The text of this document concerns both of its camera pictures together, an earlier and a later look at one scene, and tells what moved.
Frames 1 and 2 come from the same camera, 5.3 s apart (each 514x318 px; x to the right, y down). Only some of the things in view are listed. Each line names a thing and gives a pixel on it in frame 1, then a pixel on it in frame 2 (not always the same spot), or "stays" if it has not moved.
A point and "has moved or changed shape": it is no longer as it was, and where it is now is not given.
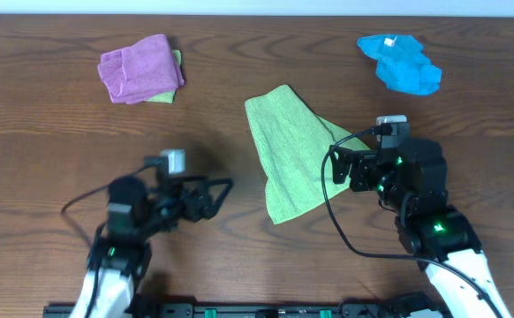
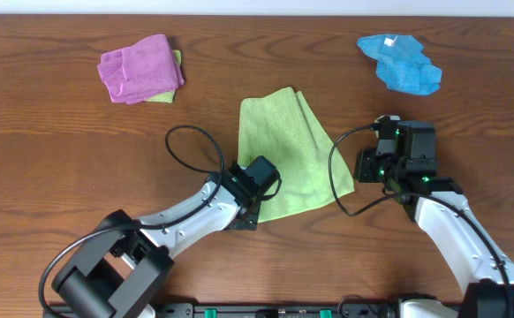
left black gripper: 189,210 -> 253,223
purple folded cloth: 144,71 stays
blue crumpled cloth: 402,63 stays
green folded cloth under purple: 167,97 stays
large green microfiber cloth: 292,142 has moved or changed shape
